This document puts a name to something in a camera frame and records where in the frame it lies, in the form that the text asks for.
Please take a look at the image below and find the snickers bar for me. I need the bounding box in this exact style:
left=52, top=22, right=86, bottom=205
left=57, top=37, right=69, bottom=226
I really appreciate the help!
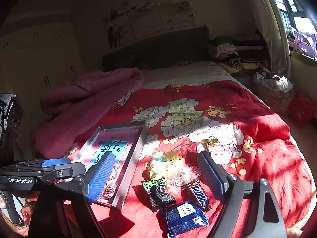
left=182, top=179, right=211, bottom=212

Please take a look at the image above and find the blue biscuit packet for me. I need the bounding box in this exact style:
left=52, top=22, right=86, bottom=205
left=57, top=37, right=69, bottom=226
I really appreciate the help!
left=165, top=200, right=209, bottom=237

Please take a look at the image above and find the pink blue book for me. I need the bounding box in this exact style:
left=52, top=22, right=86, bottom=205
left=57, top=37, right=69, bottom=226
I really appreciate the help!
left=73, top=127, right=145, bottom=209

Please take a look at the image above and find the wall painting scroll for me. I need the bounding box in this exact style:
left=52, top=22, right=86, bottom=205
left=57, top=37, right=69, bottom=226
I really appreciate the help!
left=103, top=0, right=196, bottom=49

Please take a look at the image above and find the dark wooden headboard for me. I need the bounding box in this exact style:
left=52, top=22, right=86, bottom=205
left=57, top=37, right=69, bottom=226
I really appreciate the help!
left=102, top=25, right=209, bottom=71

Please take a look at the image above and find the grey metal tray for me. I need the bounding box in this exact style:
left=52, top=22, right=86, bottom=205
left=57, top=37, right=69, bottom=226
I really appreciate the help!
left=68, top=120, right=148, bottom=210

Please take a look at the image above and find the pile of clothes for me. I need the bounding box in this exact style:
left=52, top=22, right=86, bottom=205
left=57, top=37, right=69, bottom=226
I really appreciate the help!
left=208, top=36, right=271, bottom=75

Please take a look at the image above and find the green pea snack packet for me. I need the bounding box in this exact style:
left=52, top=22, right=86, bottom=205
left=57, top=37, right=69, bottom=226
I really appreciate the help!
left=141, top=177, right=176, bottom=212

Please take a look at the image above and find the cream wardrobe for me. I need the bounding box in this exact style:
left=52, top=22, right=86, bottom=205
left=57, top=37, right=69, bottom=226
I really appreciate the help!
left=1, top=12, right=85, bottom=119

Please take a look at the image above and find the maroon folded quilt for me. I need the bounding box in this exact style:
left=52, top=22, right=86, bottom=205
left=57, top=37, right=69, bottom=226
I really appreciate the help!
left=33, top=68, right=144, bottom=158

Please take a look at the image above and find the window with grille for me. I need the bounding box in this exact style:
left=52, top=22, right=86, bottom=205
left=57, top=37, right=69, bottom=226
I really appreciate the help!
left=274, top=0, right=316, bottom=35

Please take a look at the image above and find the clear small snack bag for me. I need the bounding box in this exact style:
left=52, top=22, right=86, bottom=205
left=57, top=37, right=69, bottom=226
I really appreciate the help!
left=165, top=167, right=201, bottom=194

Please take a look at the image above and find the yellow white candy packet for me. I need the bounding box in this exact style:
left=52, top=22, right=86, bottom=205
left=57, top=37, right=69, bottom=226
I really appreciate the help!
left=143, top=151, right=184, bottom=180

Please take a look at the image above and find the purple hanging garment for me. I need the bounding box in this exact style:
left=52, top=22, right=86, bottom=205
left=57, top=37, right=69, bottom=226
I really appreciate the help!
left=287, top=31, right=316, bottom=59

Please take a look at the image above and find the brown gold candy wrapper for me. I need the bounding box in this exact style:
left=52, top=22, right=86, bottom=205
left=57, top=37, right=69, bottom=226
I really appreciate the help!
left=201, top=139, right=218, bottom=154

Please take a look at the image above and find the beige curtain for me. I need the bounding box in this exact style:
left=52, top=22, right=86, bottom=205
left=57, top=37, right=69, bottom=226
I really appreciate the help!
left=249, top=0, right=291, bottom=78

